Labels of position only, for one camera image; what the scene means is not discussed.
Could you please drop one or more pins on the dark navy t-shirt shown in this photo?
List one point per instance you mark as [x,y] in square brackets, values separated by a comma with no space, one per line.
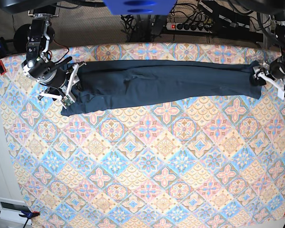
[131,83]

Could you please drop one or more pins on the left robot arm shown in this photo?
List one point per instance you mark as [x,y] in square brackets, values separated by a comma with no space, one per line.
[275,11]

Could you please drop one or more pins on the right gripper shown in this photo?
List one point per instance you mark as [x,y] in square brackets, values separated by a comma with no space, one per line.
[72,94]

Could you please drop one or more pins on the lower left table clamp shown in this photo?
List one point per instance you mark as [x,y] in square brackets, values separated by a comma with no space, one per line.
[25,215]

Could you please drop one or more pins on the patterned colourful tablecloth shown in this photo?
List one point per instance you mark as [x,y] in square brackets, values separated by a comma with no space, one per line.
[207,162]

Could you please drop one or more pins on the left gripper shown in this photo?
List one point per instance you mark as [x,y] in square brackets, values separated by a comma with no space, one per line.
[255,79]

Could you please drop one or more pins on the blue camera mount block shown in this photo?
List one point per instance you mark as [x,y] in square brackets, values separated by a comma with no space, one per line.
[140,7]

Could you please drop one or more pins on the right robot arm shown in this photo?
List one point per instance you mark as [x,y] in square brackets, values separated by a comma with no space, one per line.
[39,65]

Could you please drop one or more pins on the white power strip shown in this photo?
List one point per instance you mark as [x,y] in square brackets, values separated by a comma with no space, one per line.
[173,26]

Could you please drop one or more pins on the black round stool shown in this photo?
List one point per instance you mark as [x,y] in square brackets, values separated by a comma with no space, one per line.
[21,39]

